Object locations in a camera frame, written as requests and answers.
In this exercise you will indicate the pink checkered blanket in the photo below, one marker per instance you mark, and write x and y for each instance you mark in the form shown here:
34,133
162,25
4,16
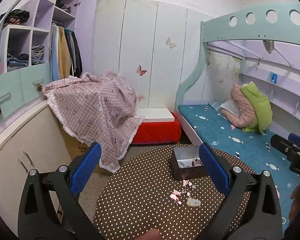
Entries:
100,109

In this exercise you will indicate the dark brown jewelry box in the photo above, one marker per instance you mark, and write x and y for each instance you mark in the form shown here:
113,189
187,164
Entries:
186,163

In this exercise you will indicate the teal drawer unit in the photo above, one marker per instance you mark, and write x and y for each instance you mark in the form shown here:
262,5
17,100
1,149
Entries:
19,87

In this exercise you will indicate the cardboard box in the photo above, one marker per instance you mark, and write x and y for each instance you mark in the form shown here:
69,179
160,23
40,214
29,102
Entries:
76,148

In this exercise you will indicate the hanging clothes row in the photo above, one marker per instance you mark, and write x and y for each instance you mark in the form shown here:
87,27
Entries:
65,56

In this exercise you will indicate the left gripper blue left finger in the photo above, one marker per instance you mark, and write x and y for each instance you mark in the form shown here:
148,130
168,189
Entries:
38,219

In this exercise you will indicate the lilac cubby shelf unit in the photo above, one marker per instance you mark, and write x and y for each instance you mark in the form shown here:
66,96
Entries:
19,39

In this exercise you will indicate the brown polka dot tablecloth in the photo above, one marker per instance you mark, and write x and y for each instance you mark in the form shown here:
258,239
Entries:
136,199

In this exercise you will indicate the teal bunk bed frame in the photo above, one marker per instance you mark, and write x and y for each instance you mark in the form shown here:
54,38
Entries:
266,21

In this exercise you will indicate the white wardrobe doors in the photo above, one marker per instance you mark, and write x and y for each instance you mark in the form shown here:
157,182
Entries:
153,45

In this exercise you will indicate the red storage ottoman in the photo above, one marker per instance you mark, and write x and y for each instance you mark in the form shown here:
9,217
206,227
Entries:
159,126

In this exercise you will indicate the pink hair clips pile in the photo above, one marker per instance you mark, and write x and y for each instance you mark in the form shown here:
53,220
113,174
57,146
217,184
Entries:
177,195

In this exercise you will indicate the pink and green quilt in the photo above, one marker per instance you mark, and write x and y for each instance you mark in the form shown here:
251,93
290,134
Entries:
254,110

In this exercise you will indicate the white pillow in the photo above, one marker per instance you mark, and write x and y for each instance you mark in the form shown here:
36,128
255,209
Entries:
231,106

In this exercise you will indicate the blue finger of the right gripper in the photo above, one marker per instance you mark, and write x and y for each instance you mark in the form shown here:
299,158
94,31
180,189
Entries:
294,138

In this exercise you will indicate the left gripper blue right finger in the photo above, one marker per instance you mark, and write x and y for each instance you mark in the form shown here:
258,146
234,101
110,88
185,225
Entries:
250,208

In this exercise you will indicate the operator left thumb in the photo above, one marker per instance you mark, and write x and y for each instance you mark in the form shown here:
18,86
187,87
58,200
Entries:
153,234

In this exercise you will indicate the blue candy print mattress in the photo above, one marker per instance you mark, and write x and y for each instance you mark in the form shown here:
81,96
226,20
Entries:
253,148

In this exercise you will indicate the cream low cabinet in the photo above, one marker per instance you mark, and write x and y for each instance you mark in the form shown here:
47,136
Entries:
33,141

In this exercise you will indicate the white jade pendant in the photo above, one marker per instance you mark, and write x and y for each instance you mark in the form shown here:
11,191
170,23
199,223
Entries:
192,202

